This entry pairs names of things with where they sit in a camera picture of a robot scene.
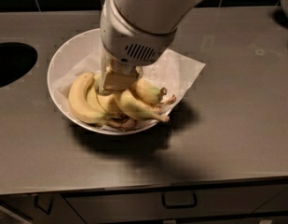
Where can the hidden inner yellow banana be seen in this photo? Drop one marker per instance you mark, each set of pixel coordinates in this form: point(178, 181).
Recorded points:
point(106, 103)

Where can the grey drawer front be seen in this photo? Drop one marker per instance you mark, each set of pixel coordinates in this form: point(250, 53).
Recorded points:
point(212, 204)

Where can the white round bowl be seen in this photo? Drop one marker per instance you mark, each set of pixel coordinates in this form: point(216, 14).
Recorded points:
point(80, 54)

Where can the black round sink hole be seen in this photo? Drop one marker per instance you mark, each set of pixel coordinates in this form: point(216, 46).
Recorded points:
point(16, 60)

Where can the black left cabinet handle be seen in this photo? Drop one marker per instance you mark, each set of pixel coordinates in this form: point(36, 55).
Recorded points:
point(44, 203)

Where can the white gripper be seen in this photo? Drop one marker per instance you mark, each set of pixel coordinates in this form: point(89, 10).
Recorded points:
point(125, 46)

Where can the white paper liner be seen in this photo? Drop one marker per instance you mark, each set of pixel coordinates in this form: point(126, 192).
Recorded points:
point(176, 73)

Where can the black drawer handle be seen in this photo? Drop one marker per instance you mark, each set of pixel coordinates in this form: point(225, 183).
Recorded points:
point(179, 199)

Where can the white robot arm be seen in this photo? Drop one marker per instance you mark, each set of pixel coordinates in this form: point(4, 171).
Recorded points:
point(155, 16)

